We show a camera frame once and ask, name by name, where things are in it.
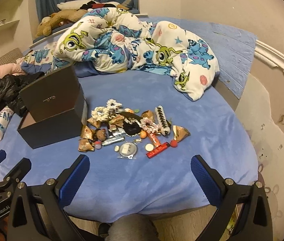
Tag round compact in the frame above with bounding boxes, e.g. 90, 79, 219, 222
118, 142, 137, 159

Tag red long lighter box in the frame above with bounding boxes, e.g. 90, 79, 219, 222
146, 142, 170, 159

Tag black scrunchie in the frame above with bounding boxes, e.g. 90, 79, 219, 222
123, 121, 142, 137

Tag white round disc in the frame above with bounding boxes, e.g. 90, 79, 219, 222
145, 143, 154, 152

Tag pink lace scrunchie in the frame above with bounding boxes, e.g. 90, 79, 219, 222
140, 117, 159, 133

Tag blue cartoon printed tube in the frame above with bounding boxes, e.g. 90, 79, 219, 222
102, 136, 125, 146

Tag orange lighter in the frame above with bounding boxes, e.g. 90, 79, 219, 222
147, 133, 162, 147

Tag dark open storage box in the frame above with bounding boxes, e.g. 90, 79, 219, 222
17, 66, 88, 149

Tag black puffer jacket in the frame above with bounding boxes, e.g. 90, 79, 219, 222
0, 72, 45, 117

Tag brown doll head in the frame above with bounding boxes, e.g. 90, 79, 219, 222
95, 128, 107, 141

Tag cream lace scrunchie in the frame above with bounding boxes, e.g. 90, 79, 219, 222
91, 106, 110, 122

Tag red spiky ball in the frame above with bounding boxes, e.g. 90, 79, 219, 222
170, 139, 178, 147

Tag brown triangular snack packet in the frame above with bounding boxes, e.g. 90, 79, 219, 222
172, 125, 191, 142

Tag brown fuzzy bear hairband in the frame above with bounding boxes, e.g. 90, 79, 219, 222
119, 111, 142, 124

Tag blue bed sheet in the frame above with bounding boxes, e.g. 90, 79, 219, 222
0, 17, 258, 223

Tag orange round capsule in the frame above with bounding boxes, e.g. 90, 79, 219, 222
140, 131, 147, 139

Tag black white hair clip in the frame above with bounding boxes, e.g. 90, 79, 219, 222
155, 105, 171, 136

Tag brown plush teddy bear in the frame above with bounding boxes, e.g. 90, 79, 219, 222
35, 9, 87, 38

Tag monster print white duvet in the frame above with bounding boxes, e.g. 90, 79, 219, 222
21, 8, 219, 101

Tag white bed frame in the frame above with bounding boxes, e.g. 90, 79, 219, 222
254, 40, 284, 74

